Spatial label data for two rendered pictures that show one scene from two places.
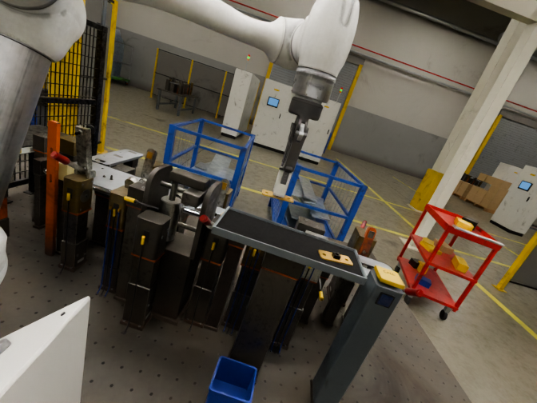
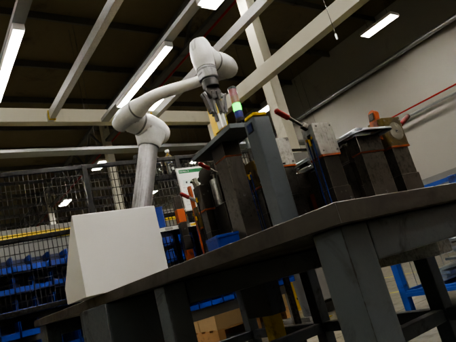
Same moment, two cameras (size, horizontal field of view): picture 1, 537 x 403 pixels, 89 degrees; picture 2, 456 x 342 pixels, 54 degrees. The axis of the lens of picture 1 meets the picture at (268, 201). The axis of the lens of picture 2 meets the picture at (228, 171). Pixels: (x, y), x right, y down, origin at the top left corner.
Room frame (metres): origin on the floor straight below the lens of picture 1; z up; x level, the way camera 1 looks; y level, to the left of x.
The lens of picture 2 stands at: (-0.33, -1.57, 0.61)
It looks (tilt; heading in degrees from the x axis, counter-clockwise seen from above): 14 degrees up; 58
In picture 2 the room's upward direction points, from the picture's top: 15 degrees counter-clockwise
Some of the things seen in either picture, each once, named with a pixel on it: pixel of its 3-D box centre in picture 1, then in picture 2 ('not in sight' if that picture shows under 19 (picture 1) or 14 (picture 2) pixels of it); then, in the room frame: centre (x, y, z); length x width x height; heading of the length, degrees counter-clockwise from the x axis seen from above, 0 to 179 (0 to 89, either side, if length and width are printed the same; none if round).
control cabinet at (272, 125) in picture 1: (295, 116); not in sight; (9.09, 0.05, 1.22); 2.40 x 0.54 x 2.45; 97
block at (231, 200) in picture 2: (262, 312); (238, 197); (0.61, -0.08, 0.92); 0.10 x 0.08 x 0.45; 89
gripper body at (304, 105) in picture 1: (301, 120); (212, 89); (0.67, -0.01, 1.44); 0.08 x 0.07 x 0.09; 6
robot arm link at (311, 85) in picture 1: (312, 87); (207, 74); (0.67, -0.01, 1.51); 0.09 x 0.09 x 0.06
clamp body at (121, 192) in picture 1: (116, 243); not in sight; (0.75, 0.44, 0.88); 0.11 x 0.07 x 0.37; 179
